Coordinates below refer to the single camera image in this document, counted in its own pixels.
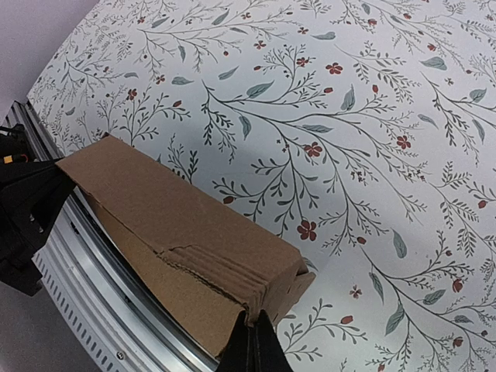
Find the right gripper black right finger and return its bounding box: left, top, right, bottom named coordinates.
left=253, top=310, right=293, bottom=372

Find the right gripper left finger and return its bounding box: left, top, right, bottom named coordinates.
left=216, top=311, right=253, bottom=372

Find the brown cardboard box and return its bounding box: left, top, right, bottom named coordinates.
left=57, top=136, right=315, bottom=357

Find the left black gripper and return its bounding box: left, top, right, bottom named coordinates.
left=1, top=160, right=75, bottom=297

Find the floral patterned table mat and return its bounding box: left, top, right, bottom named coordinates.
left=28, top=1, right=495, bottom=371

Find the aluminium front rail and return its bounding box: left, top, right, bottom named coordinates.
left=0, top=100, right=222, bottom=372

